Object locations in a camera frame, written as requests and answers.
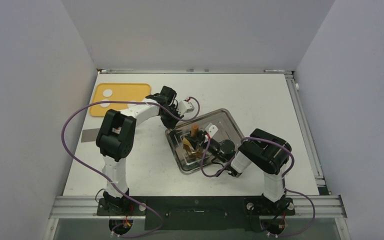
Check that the aluminium frame rail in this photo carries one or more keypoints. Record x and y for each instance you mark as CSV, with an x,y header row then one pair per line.
x,y
306,134

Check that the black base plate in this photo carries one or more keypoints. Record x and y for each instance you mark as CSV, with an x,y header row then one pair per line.
x,y
189,213

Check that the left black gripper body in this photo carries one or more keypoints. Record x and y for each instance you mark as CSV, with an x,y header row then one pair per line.
x,y
168,120

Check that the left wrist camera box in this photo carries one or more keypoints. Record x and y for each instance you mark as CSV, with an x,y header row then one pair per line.
x,y
184,107

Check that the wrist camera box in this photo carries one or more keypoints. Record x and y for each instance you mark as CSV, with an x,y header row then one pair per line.
x,y
184,107
211,130

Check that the scraper with red handle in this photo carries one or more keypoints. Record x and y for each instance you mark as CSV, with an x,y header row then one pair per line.
x,y
89,135

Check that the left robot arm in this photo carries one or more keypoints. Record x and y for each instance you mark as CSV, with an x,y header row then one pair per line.
x,y
115,141

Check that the wooden rolling pin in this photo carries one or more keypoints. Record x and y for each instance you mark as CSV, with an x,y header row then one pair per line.
x,y
190,143

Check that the white dough disc right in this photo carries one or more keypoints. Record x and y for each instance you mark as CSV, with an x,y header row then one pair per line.
x,y
132,102

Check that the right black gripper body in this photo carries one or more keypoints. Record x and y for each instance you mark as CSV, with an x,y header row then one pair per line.
x,y
212,147

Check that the stainless steel tray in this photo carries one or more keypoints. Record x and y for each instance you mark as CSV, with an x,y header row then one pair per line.
x,y
228,122

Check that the white dough disc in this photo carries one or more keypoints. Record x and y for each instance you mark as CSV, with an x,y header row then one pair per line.
x,y
107,93
132,102
105,103

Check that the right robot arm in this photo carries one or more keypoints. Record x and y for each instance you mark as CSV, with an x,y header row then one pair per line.
x,y
272,154

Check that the white dough disc lower left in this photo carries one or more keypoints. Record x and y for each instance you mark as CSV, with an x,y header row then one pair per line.
x,y
105,103

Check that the white dough disc upper left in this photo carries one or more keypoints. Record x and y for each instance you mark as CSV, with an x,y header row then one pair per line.
x,y
107,93

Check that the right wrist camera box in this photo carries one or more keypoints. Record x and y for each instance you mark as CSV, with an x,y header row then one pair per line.
x,y
211,130

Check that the yellow plastic tray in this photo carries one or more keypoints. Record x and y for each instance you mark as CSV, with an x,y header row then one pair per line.
x,y
121,92

